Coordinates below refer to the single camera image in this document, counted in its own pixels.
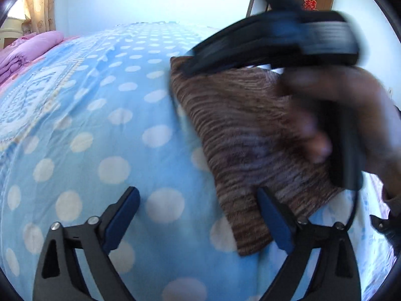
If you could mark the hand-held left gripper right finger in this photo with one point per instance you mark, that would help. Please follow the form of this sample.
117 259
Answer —
277 222

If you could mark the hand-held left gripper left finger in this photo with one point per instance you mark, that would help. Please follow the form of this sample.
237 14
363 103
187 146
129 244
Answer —
120 222

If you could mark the brown knit sweater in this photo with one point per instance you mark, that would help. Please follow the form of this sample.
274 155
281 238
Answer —
250 131

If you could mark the person's right forearm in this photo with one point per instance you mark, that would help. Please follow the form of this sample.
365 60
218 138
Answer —
394 194

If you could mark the person's right hand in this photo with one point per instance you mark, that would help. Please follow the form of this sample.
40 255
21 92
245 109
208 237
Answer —
379 125

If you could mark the red paper door decoration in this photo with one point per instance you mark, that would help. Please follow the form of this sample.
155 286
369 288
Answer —
310 4

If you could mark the blue pink printed bed sheet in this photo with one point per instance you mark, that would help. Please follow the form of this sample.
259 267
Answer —
125 116

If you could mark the folded pink blanket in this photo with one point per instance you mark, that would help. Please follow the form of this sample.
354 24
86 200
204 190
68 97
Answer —
31 47

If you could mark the yellow patterned curtain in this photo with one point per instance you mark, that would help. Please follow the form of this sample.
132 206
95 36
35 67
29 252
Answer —
40 12

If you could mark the cream wooden headboard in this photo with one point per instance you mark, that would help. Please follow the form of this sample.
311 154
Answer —
9 28

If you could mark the dark wooden door frame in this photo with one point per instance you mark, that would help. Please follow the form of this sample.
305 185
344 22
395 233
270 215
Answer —
252 4

